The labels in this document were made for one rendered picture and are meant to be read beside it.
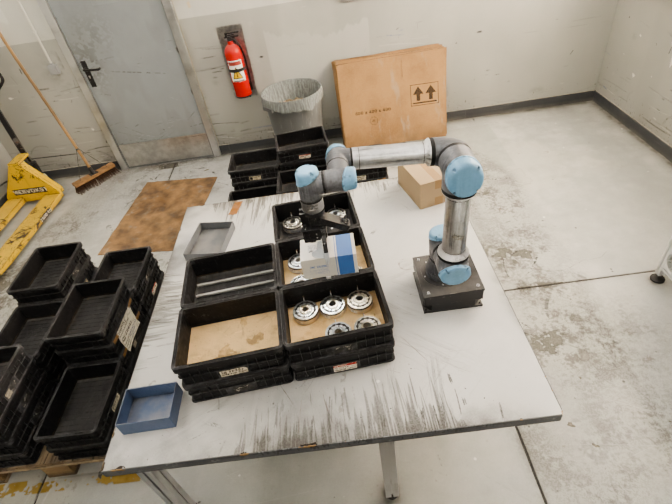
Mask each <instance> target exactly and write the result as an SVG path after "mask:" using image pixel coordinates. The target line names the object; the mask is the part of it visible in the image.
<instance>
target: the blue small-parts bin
mask: <svg viewBox="0 0 672 504"><path fill-rule="evenodd" d="M182 395H183V390H182V389H181V387H180V386H179V384H178V383H177V381H176V382H169V383H162V384H156V385H149V386H143V387H136V388H129V389H126V390H125V393H124V396H123V400H122V403H121V406H120V410H119V413H118V416H117V419H116V423H115V426H116V427H117V429H118V430H119V431H120V432H121V433H122V434H123V435H127V434H133V433H140V432H147V431H153V430H160V429H167V428H173V427H176V426H177V421H178V416H179V411H180V405H181V400H182Z"/></svg>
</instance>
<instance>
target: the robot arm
mask: <svg viewBox="0 0 672 504"><path fill-rule="evenodd" d="M325 160H326V166H327V170H323V171H318V169H317V167H316V166H314V165H303V166H301V167H299V168H298V169H297V170H296V172H295V178H296V186H297V188H298V192H299V197H300V201H301V206H302V208H301V209H299V217H300V218H301V223H302V233H303V237H304V241H305V243H314V242H316V241H317V240H321V239H322V241H318V242H317V249H316V250H314V251H313V252H312V256H313V257H314V258H322V259H325V261H326V266H328V265H329V262H330V257H329V250H328V244H327V239H326V238H328V234H327V226H329V227H333V228H336V229H340V230H343V231H348V230H349V228H350V227H351V226H350V220H349V219H347V218H344V217H341V216H337V215H334V214H330V213H327V212H325V210H324V201H323V196H322V194H328V193H335V192H342V191H345V192H346V191H348V190H353V189H356V188H357V186H358V184H357V176H356V169H368V168H380V167H391V166H403V165H415V164H426V165H427V166H437V167H439V168H440V171H441V173H442V185H441V192H442V194H443V195H444V196H445V209H444V223H443V224H440V225H436V226H434V227H433V228H431V229H430V231H429V236H428V238H429V259H428V261H427V263H426V274H427V276H428V277H429V278H430V279H432V280H434V281H436V282H441V283H445V284H448V285H457V284H460V283H463V282H464V281H466V280H467V279H468V278H469V277H470V275H471V268H470V267H469V264H468V260H469V248H468V247H467V246H466V241H467V233H468V224H469V216H470V207H471V199H472V198H473V197H474V196H475V195H476V194H477V190H479V189H480V188H481V186H482V184H483V181H484V173H483V169H482V166H481V164H480V163H479V161H478V160H477V159H476V157H475V155H474V154H473V152H472V150H471V148H470V146H469V145H468V144H467V143H466V142H464V141H462V140H460V139H457V138H452V137H431V138H426V139H425V141H421V142H409V143H398V144H386V145H375V146H363V147H352V148H345V147H344V146H343V145H341V144H332V145H331V146H329V147H328V149H327V151H326V157H325ZM322 244H323V248H322Z"/></svg>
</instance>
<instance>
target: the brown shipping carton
mask: <svg viewBox="0 0 672 504"><path fill-rule="evenodd" d="M398 184H399V185H400V186H401V187H402V188H403V190H404V191H405V192H406V193H407V194H408V196H409V197H410V198H411V199H412V200H413V202H414V203H415V204H416V205H417V206H418V207H419V209H420V210H421V209H425V208H428V207H431V206H435V205H438V204H441V203H445V196H444V195H443V194H442V192H441V185H442V173H441V171H440V168H439V167H437V166H427V165H426V164H415V165H403V166H398Z"/></svg>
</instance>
